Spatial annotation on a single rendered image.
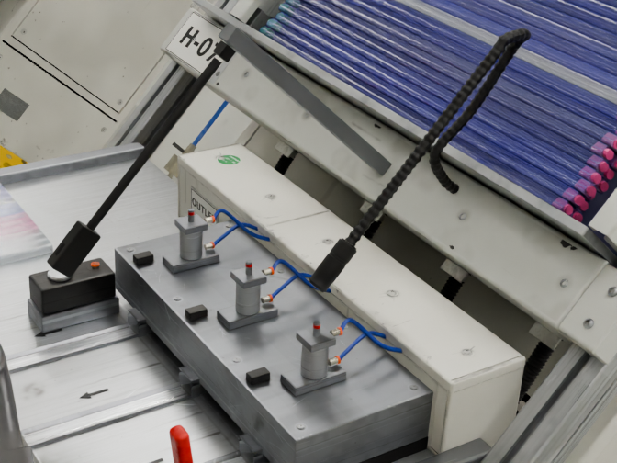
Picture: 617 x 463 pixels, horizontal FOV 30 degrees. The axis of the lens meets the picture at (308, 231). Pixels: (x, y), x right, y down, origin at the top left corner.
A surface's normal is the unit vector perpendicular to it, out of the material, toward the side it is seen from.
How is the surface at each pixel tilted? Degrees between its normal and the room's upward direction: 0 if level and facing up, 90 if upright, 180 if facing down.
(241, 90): 90
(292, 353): 43
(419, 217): 90
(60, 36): 90
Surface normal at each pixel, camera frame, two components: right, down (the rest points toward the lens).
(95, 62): 0.53, 0.43
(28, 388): 0.05, -0.88
